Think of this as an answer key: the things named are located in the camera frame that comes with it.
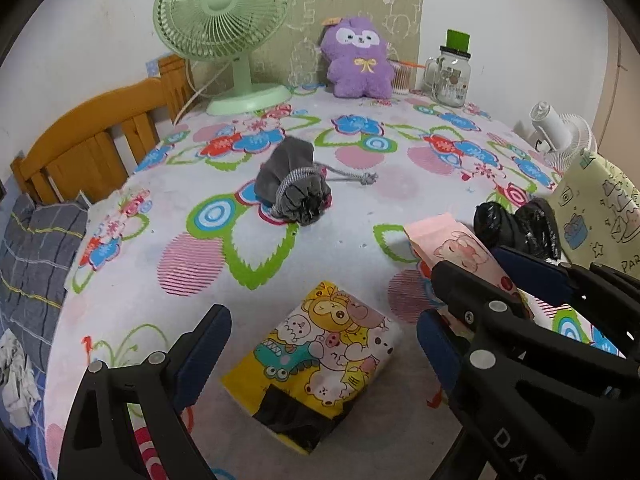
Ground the green desk fan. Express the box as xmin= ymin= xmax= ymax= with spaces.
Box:
xmin=152 ymin=0 xmax=296 ymax=117

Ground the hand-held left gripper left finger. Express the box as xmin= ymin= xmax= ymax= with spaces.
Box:
xmin=57 ymin=304 xmax=233 ymax=480

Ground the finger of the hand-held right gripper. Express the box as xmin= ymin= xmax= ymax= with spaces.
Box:
xmin=491 ymin=246 xmax=640 ymax=312
xmin=431 ymin=259 xmax=532 ymax=342

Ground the pink tissue pack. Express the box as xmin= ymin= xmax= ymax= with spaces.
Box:
xmin=404 ymin=212 xmax=536 ymax=321

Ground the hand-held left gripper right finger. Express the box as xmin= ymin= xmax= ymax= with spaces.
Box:
xmin=416 ymin=309 xmax=466 ymax=406

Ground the cream fan power cable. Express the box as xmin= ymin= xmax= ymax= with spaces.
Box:
xmin=172 ymin=57 xmax=226 ymax=126

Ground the black plastic bag roll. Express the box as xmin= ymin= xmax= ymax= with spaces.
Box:
xmin=473 ymin=197 xmax=563 ymax=261

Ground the yellow printed paper box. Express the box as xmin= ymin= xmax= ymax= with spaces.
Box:
xmin=545 ymin=152 xmax=640 ymax=281

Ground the printed cardboard sheet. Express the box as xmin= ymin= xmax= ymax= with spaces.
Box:
xmin=250 ymin=0 xmax=425 ymax=96

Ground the purple plush toy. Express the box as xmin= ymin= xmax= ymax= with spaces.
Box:
xmin=320 ymin=16 xmax=396 ymax=99

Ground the white crumpled cloth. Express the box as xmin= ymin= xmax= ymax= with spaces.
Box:
xmin=0 ymin=330 xmax=43 ymax=428

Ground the grey drawstring pouch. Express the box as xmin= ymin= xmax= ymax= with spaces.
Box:
xmin=255 ymin=136 xmax=379 ymax=226

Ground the white standing fan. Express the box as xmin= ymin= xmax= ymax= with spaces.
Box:
xmin=515 ymin=101 xmax=598 ymax=171

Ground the glass jar mug green lid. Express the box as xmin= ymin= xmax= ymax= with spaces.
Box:
xmin=424 ymin=29 xmax=473 ymax=107

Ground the yellow cartoon tissue pack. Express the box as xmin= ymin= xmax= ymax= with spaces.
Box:
xmin=221 ymin=280 xmax=402 ymax=456

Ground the grey plaid pillow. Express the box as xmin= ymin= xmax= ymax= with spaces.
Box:
xmin=0 ymin=195 xmax=91 ymax=376

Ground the floral tablecloth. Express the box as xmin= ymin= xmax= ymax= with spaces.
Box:
xmin=45 ymin=85 xmax=631 ymax=480

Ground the blue bed sheet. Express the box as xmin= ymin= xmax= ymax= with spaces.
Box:
xmin=10 ymin=410 xmax=56 ymax=480

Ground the beige door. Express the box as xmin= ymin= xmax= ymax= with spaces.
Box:
xmin=592 ymin=7 xmax=640 ymax=161

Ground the wooden bed headboard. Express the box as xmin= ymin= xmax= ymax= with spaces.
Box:
xmin=11 ymin=55 xmax=201 ymax=206

